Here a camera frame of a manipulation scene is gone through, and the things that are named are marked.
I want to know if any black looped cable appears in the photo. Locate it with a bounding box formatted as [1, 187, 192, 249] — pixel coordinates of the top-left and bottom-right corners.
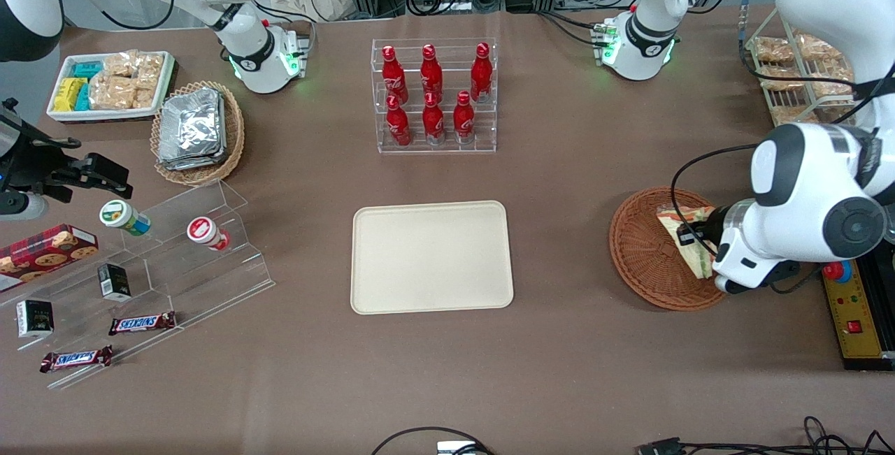
[369, 426, 494, 455]

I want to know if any clear bag of rice crackers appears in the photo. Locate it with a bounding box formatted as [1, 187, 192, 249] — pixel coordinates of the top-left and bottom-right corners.
[103, 52, 140, 79]
[88, 76, 138, 110]
[136, 53, 166, 109]

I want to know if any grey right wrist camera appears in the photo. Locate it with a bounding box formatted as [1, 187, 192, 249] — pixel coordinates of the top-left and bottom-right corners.
[0, 189, 50, 222]

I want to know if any white rectangular snack tray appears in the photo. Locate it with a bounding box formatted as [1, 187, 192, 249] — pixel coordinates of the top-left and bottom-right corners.
[46, 50, 178, 124]

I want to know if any green lid snack cup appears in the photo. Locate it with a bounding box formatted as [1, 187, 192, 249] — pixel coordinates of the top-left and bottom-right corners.
[99, 199, 152, 237]

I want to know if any red lid snack cup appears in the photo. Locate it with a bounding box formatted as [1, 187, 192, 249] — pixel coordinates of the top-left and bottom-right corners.
[187, 216, 231, 252]

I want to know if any black cable with connector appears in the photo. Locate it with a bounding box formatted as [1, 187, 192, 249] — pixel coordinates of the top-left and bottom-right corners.
[635, 416, 895, 455]

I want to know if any oval light wicker basket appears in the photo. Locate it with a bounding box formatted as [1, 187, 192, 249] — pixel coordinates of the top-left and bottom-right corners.
[150, 80, 246, 187]

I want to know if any white wire rack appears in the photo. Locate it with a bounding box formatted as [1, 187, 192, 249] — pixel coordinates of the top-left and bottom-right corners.
[745, 6, 875, 127]

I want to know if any brown snickers bar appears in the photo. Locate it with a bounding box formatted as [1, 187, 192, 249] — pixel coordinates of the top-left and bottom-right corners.
[40, 345, 115, 374]
[108, 311, 178, 337]

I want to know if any yellow snack pack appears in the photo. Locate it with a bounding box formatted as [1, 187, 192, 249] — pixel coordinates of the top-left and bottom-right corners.
[53, 78, 86, 113]

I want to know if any small black box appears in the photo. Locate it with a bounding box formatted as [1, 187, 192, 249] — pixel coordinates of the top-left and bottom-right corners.
[16, 299, 55, 339]
[97, 263, 133, 302]

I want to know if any cream plastic tray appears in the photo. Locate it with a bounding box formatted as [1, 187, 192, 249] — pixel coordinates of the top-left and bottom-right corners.
[350, 201, 515, 316]

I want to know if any clear acrylic bottle rack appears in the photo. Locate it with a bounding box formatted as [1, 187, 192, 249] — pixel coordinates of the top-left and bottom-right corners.
[371, 38, 498, 155]

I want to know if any black yellow control box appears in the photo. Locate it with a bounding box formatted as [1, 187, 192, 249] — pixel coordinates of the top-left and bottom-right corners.
[818, 238, 895, 372]

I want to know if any clear acrylic stepped display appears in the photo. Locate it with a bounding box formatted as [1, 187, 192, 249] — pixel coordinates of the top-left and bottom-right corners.
[0, 179, 276, 391]

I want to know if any red plaid cookie box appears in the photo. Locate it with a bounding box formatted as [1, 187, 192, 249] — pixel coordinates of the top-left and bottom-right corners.
[0, 224, 100, 288]

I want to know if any round brown wicker basket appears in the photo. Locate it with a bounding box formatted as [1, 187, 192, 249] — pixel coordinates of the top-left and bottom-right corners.
[608, 187, 731, 312]

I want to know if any red cola bottle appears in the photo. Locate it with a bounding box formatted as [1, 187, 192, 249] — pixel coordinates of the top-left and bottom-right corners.
[420, 44, 444, 101]
[381, 45, 409, 105]
[386, 95, 413, 147]
[422, 92, 447, 145]
[453, 91, 477, 145]
[471, 43, 494, 104]

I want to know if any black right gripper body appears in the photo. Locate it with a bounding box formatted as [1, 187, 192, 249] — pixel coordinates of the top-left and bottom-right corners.
[0, 99, 81, 198]

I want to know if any triangle sandwich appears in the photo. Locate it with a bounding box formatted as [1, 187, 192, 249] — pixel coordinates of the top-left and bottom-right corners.
[656, 204, 718, 281]

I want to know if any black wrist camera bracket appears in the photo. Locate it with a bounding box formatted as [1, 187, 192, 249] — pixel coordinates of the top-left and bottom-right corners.
[757, 259, 802, 289]

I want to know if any silver foil packet stack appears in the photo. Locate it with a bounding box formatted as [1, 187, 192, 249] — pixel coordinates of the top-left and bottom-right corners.
[158, 88, 227, 172]

